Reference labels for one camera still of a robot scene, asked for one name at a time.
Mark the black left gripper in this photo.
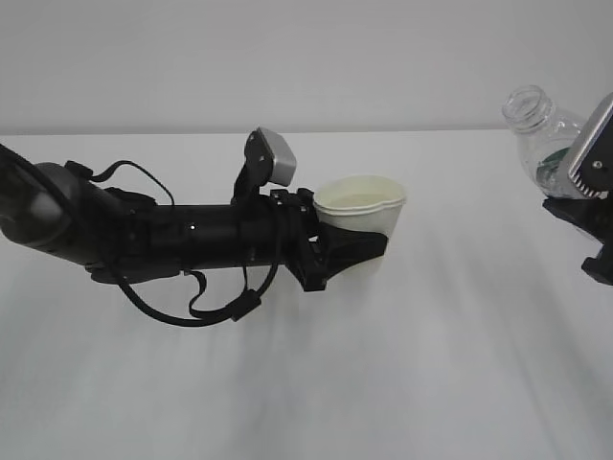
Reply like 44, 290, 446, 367
270, 188, 388, 292

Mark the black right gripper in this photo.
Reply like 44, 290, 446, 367
542, 195, 612, 286

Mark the white paper cup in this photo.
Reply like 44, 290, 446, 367
313, 174, 409, 282

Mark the clear green-label water bottle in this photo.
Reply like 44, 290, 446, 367
502, 85, 585, 198

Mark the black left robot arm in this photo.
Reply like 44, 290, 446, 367
1, 130, 388, 291

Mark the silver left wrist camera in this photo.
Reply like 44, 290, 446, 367
232, 126, 297, 204

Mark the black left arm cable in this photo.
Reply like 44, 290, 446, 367
66, 160, 282, 329

